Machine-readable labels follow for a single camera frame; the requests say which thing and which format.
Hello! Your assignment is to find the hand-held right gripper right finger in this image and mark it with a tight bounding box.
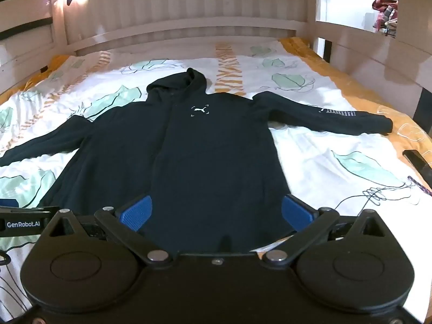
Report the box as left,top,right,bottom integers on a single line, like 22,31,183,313
263,194,389,264

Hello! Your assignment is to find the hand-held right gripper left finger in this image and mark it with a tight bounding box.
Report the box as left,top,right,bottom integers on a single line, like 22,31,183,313
43,194,171,266

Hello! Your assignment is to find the black hoodie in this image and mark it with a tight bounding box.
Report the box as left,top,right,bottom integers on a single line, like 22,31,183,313
0,67,393,254

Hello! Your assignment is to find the pile of colourful clothes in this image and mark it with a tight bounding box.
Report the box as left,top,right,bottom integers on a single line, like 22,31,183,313
371,0,399,36

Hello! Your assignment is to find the leaf-printed white bed sheet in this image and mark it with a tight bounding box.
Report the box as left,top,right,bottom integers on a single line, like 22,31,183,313
0,39,432,313

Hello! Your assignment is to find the purple pen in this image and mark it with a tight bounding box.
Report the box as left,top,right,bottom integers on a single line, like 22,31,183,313
407,175,432,197

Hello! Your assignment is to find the black phone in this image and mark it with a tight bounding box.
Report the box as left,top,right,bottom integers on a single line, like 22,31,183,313
402,149,432,180

